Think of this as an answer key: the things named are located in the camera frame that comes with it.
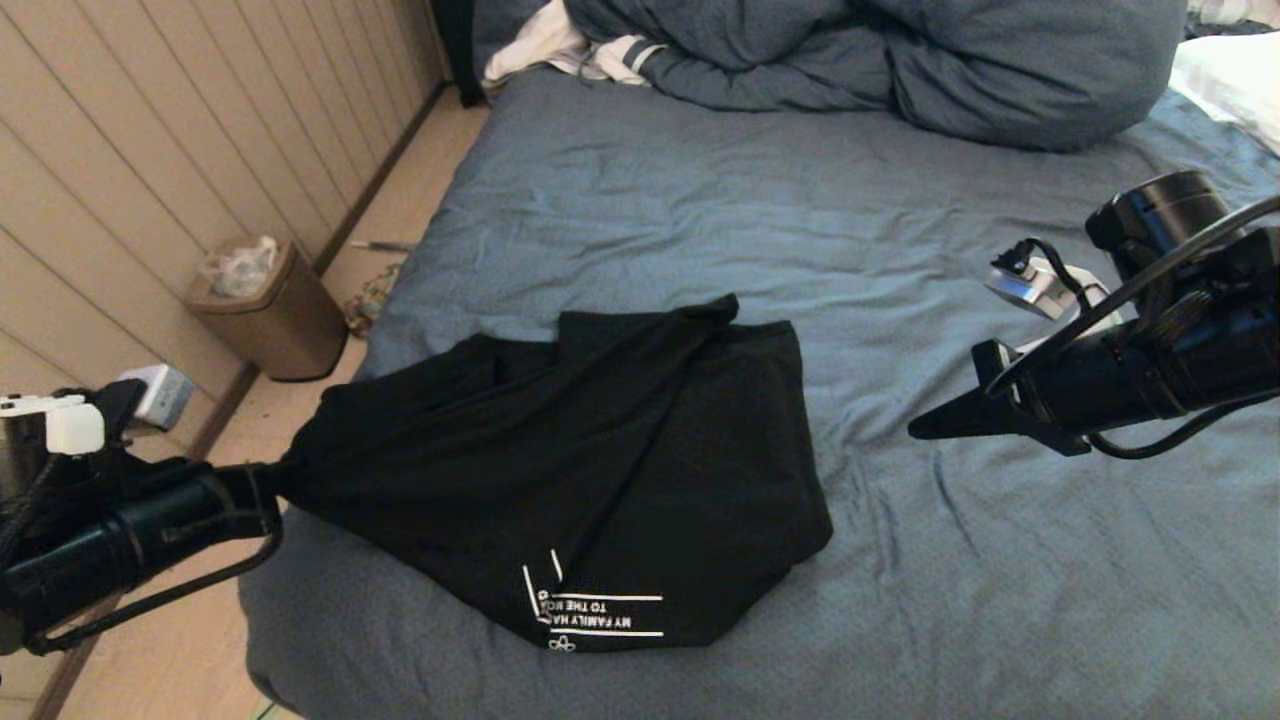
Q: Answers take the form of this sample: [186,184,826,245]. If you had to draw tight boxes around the colourful rope toy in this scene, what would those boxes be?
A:
[345,262,403,339]

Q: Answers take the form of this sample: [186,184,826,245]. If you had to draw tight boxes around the brown trash bin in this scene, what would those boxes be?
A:
[187,235,348,382]

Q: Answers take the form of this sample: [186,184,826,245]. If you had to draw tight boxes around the white striped garment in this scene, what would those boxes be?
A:
[484,0,666,89]

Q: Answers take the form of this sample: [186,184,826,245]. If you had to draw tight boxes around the blue bunched duvet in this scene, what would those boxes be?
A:
[560,0,1188,153]

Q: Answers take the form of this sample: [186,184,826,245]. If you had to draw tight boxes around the black bedside furniture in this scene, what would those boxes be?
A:
[430,0,488,109]

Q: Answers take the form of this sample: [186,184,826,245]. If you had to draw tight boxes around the bed with blue sheet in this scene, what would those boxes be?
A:
[238,68,1280,720]

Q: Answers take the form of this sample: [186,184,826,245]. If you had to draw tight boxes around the black left gripper cable loop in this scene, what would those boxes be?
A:
[25,520,284,656]

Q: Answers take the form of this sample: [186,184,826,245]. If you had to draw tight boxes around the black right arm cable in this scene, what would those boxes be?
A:
[985,195,1280,401]

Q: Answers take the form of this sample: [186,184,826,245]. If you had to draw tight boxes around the black printed t-shirt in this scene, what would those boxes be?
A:
[268,293,834,653]

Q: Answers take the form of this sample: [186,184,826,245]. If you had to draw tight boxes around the white pillow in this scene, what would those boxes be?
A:
[1168,30,1280,156]

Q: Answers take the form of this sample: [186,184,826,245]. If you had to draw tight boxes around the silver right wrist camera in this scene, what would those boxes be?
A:
[985,238,1126,336]

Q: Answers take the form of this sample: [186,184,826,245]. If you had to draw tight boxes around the clear plastic bin bag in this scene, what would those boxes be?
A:
[200,236,281,299]

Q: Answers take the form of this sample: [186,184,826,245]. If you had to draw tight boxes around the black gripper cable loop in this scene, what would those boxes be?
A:
[1090,388,1280,461]
[25,520,284,656]

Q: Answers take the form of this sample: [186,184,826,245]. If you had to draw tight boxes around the white crumpled cloth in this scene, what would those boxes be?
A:
[1185,0,1280,29]

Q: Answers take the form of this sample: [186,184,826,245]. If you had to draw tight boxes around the black right gripper cable loop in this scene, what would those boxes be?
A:
[1090,388,1280,461]

